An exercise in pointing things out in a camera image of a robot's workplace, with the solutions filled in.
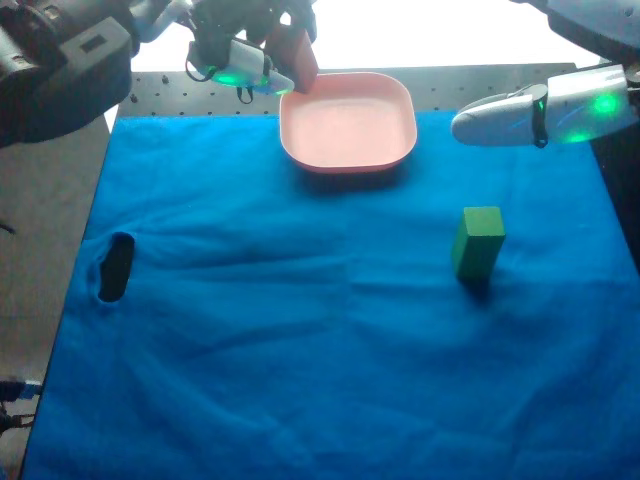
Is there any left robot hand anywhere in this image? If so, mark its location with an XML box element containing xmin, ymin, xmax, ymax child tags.
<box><xmin>186</xmin><ymin>0</ymin><xmax>320</xmax><ymax>97</ymax></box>

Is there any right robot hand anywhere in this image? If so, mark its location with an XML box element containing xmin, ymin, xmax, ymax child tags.
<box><xmin>449</xmin><ymin>0</ymin><xmax>640</xmax><ymax>149</ymax></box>

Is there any red block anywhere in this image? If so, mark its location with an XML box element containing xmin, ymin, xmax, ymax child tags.
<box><xmin>267</xmin><ymin>22</ymin><xmax>320</xmax><ymax>95</ymax></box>

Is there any green block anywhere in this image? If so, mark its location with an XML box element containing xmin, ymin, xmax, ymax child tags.
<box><xmin>451</xmin><ymin>205</ymin><xmax>507</xmax><ymax>281</ymax></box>

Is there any pink square plate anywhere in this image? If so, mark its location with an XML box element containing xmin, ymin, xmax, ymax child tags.
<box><xmin>278</xmin><ymin>72</ymin><xmax>418</xmax><ymax>175</ymax></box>

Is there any blue cloth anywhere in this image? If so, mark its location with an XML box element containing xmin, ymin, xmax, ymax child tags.
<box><xmin>22</xmin><ymin>109</ymin><xmax>640</xmax><ymax>480</ymax></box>

